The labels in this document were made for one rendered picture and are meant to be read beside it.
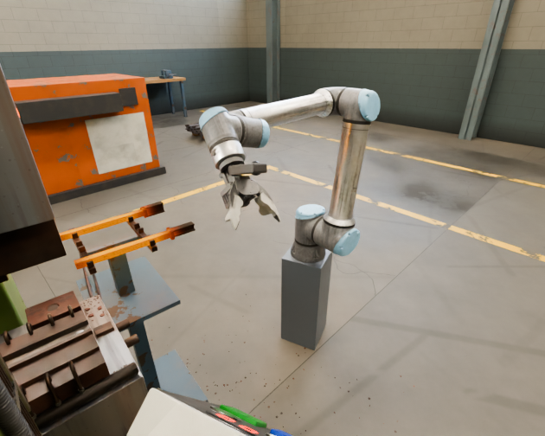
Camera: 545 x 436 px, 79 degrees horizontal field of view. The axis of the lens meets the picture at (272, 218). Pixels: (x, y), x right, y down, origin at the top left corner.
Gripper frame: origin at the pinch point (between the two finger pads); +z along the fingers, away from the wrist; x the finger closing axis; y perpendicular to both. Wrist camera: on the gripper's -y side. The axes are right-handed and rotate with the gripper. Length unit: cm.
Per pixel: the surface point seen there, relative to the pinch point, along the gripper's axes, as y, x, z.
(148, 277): 81, 3, -12
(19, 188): -11, 49, -8
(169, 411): -15, 39, 28
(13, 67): 527, -20, -571
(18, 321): 54, 50, -2
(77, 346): 29, 41, 12
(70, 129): 281, -30, -245
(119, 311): 74, 19, 0
